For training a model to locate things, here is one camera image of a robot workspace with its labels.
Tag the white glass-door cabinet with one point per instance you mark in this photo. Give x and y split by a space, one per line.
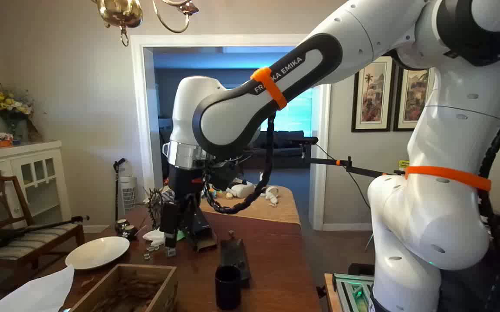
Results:
30 174

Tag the white plastic object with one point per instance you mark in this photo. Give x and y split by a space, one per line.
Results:
271 195
242 190

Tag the large white cloth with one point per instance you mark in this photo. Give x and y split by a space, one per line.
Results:
35 296

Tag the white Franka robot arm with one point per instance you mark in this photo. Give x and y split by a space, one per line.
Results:
447 174

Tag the white plate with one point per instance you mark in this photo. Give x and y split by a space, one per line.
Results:
96 252

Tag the dark glass vase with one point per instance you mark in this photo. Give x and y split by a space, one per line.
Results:
16 131

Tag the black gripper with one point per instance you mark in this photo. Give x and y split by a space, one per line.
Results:
181 185

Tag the dark sofa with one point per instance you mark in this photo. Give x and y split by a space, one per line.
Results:
290 152

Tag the brass chandelier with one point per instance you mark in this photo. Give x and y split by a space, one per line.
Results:
120 11

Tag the black camera boom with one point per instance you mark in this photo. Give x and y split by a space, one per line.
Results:
355 167

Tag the yellow flower bouquet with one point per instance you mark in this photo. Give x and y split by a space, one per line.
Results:
7 103

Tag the black floor stand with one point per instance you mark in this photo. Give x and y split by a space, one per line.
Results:
117 192

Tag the bright glass window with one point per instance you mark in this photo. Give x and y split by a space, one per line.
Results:
299 115

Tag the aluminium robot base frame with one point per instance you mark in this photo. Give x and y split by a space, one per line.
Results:
351 292

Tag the black mug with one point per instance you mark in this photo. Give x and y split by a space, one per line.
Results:
228 289

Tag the crumpled white tissue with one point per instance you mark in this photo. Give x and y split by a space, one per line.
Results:
153 237

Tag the white door frame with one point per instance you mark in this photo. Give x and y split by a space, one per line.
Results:
139 115

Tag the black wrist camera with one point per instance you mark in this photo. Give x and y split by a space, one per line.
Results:
217 180

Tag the white ribbed heater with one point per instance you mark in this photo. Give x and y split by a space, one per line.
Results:
129 193

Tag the wooden chair striped seat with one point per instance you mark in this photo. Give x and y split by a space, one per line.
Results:
35 239

